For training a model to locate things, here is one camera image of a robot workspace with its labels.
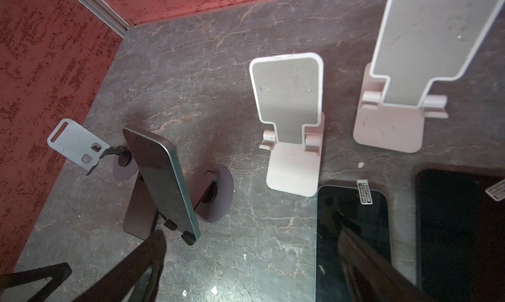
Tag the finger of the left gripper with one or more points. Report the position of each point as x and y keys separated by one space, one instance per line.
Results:
x=56 y=273

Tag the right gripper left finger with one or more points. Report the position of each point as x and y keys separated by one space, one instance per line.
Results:
x=136 y=277

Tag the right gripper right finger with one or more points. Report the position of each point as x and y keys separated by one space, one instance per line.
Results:
x=369 y=276

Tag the black phone with tag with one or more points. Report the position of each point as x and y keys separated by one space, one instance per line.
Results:
x=460 y=235
x=367 y=217

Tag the round dark purple stand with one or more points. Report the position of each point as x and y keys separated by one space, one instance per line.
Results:
x=85 y=149

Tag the white phone stand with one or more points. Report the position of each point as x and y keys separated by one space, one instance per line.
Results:
x=420 y=42

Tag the back round dark stand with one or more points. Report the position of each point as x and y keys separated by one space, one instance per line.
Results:
x=212 y=190

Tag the left aluminium corner post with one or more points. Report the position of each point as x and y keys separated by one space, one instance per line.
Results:
x=107 y=15

